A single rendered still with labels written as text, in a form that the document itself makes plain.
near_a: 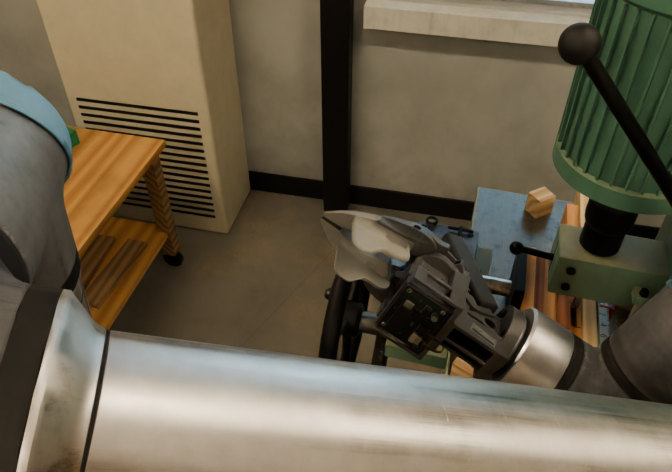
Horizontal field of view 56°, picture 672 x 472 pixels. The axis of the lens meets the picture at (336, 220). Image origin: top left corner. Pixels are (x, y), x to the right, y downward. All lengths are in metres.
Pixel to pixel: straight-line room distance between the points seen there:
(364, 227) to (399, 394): 0.31
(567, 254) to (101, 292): 1.52
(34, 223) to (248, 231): 2.11
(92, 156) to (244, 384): 1.79
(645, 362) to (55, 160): 0.48
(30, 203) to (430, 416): 0.23
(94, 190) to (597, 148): 1.47
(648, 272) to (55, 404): 0.75
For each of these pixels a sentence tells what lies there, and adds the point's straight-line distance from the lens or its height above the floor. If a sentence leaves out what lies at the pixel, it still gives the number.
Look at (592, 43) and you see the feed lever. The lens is 0.57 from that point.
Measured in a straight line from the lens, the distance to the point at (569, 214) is 1.15.
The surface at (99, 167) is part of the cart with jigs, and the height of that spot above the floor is 0.53.
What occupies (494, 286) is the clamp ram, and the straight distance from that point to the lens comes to 0.96.
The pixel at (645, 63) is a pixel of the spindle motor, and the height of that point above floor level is 1.37.
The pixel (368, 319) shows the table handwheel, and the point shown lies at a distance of 1.06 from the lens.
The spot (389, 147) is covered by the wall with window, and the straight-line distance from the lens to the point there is 2.37.
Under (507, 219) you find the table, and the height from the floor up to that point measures 0.90.
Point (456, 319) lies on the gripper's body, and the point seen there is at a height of 1.21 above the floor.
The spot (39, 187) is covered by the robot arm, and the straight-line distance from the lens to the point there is 0.37.
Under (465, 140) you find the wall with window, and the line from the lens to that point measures 2.32.
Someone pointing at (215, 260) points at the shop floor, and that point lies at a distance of 2.36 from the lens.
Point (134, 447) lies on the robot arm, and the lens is 0.27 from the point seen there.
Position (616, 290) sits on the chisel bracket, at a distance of 0.91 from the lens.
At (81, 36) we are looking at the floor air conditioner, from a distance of 2.20.
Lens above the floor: 1.65
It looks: 42 degrees down
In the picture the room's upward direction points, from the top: straight up
